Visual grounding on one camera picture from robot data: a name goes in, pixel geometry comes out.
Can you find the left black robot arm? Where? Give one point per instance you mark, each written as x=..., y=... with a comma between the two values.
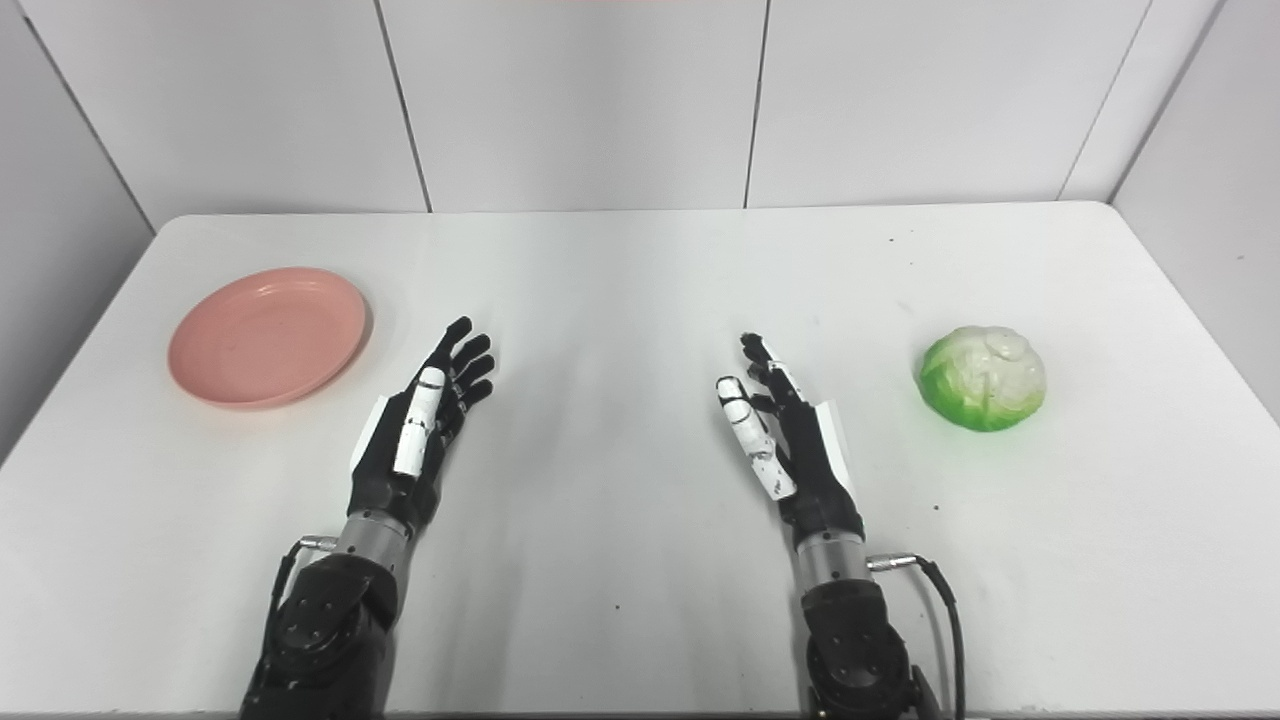
x=330, y=630

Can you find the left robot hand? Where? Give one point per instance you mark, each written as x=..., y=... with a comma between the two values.
x=400, y=470

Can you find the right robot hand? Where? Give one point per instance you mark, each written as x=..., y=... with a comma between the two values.
x=810, y=470

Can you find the pink plate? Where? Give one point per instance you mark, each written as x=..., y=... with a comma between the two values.
x=268, y=337

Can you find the green white cabbage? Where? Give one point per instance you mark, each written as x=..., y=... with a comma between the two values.
x=983, y=378

